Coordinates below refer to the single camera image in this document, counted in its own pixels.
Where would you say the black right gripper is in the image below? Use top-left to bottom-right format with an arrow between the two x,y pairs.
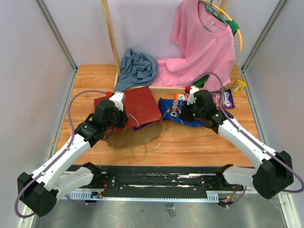
179,98 -> 204,123

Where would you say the blue snack bag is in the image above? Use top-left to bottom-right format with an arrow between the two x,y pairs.
158,98 -> 205,127

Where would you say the orange Fox's candy bag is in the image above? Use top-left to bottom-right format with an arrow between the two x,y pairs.
174,93 -> 189,101

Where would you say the small purple candy bag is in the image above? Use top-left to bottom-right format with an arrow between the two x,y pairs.
133,122 -> 151,131

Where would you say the purple Fox's candy bag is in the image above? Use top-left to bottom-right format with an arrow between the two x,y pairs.
211,89 -> 235,109

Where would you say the red brown paper bag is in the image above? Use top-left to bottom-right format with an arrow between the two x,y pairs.
105,86 -> 163,162

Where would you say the yellow M&M's candy bag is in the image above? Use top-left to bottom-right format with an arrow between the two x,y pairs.
230,79 -> 247,97

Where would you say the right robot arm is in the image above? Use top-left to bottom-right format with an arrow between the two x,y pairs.
180,86 -> 294,199

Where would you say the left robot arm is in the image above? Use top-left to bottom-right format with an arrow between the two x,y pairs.
16,92 -> 128,217

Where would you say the crumpled blue cloth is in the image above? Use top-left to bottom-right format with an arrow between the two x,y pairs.
115,48 -> 159,92

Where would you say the pink t-shirt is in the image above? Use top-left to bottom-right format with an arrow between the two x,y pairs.
153,0 -> 236,91

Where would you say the yellow clothes hanger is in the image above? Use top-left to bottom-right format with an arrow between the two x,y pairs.
203,0 -> 243,52

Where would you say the grey clothes hanger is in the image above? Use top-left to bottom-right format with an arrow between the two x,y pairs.
198,0 -> 228,33

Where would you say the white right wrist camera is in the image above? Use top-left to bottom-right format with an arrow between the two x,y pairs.
185,85 -> 199,105

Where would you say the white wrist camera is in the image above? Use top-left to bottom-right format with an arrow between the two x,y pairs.
106,92 -> 126,112
185,85 -> 199,105

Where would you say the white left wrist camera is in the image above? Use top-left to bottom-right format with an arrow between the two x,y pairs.
106,92 -> 126,112

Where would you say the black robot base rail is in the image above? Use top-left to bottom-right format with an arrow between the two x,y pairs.
80,165 -> 244,201

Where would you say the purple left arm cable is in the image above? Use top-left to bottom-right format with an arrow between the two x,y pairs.
14,89 -> 112,219

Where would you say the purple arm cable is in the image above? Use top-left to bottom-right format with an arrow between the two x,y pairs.
210,72 -> 304,209
14,89 -> 112,219

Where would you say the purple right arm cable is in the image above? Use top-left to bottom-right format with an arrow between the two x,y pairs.
210,72 -> 304,209

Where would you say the wooden clothes rack frame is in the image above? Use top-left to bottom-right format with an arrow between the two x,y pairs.
100,0 -> 230,95

